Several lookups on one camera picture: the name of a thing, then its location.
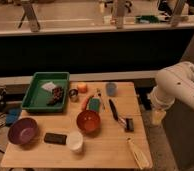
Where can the black eraser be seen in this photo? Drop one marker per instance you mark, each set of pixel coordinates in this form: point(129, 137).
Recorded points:
point(55, 138)

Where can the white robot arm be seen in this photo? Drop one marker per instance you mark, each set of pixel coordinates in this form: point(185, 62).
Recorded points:
point(174, 82)

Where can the small metal cup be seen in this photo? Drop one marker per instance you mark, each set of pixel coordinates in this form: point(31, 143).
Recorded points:
point(73, 95)

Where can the white paper cup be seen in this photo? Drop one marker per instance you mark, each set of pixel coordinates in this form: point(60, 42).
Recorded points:
point(74, 141)

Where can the orange block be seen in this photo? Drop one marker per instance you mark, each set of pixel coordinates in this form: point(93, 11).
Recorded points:
point(82, 87)

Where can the orange carrot toy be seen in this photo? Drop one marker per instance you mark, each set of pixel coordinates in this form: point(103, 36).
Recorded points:
point(85, 102)

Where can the orange bowl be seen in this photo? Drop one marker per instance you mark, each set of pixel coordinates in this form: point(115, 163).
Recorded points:
point(88, 121)

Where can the brown item in tray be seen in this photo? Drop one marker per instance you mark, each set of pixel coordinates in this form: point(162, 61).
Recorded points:
point(57, 96)

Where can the white cloth in tray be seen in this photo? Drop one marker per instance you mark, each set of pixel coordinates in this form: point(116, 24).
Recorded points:
point(49, 86)

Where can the green plastic tray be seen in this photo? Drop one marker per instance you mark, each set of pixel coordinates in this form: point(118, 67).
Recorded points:
point(36, 98)

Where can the purple bowl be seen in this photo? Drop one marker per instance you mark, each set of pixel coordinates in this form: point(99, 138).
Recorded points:
point(22, 131)

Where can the blue box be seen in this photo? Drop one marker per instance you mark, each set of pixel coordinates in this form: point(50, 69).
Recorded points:
point(12, 116)

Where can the beige wooden tool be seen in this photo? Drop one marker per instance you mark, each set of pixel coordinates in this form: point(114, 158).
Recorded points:
point(139, 156)

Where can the black handled brush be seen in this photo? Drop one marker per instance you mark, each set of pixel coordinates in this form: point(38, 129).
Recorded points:
point(126, 123)

